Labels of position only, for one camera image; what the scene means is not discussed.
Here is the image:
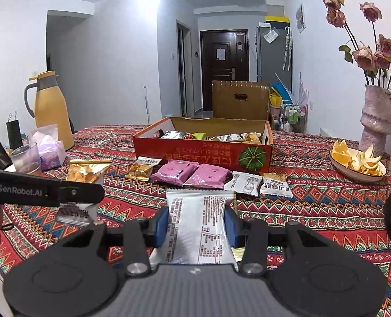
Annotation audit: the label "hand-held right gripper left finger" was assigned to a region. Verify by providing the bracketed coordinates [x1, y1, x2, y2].
[62, 206, 170, 277]

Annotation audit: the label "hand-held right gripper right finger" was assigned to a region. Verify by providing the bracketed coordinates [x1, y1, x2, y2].
[224, 205, 330, 278]

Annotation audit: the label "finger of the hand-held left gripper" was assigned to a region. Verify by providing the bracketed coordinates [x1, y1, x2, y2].
[50, 180, 105, 206]

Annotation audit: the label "gold snack packet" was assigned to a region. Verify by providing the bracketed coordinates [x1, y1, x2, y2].
[56, 158, 112, 227]
[125, 157, 162, 181]

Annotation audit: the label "white snack packet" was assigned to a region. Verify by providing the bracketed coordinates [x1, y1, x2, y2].
[224, 171, 263, 196]
[149, 188, 240, 266]

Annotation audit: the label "pink snack packet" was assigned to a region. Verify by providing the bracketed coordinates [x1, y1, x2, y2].
[184, 164, 231, 189]
[151, 160, 198, 185]

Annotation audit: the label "yellow crisp snack packet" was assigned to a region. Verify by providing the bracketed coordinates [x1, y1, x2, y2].
[259, 172, 294, 198]

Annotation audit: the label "red cardboard box pumpkin print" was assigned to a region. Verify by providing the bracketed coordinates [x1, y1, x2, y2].
[132, 116, 274, 172]

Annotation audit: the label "clear plastic cup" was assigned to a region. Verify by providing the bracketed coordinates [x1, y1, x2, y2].
[10, 143, 42, 175]

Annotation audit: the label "purple tissue pack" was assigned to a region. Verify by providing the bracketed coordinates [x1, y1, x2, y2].
[28, 124, 67, 171]

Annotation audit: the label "black paper bag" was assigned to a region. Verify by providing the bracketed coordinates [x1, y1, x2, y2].
[6, 111, 24, 150]

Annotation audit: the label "yellow thermos jug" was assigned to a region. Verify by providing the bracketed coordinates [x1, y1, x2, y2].
[24, 71, 75, 151]

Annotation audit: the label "patterned red tablecloth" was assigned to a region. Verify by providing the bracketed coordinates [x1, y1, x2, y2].
[0, 124, 391, 317]

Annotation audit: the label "brown cardboard carton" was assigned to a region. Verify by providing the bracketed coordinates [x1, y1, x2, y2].
[212, 80, 270, 120]

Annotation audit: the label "brown shallow bowl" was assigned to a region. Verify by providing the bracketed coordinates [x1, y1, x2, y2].
[329, 150, 388, 183]

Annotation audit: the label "blue plastic item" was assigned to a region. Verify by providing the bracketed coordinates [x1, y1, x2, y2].
[270, 81, 294, 104]

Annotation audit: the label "dark entrance door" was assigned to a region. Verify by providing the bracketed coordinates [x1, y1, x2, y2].
[200, 30, 250, 111]

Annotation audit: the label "grey refrigerator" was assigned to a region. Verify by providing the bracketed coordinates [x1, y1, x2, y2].
[255, 25, 293, 93]

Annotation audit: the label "pink textured vase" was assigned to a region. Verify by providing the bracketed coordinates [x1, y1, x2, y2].
[359, 84, 391, 159]

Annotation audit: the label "white folded umbrella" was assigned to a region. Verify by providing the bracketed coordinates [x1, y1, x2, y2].
[282, 28, 293, 71]

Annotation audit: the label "yellow and black box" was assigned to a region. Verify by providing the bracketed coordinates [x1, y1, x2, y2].
[264, 15, 290, 27]

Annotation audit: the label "dried pink roses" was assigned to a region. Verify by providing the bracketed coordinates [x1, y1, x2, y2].
[323, 0, 391, 91]

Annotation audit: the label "white cable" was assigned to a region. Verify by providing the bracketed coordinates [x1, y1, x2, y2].
[88, 131, 123, 146]

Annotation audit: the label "white mop handle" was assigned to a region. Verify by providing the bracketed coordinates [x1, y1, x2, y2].
[143, 86, 150, 124]

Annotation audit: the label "wire rack with bottles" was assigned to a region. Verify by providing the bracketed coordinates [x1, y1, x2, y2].
[279, 103, 309, 133]

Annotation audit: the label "wall picture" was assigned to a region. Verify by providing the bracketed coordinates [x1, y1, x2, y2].
[296, 3, 307, 34]

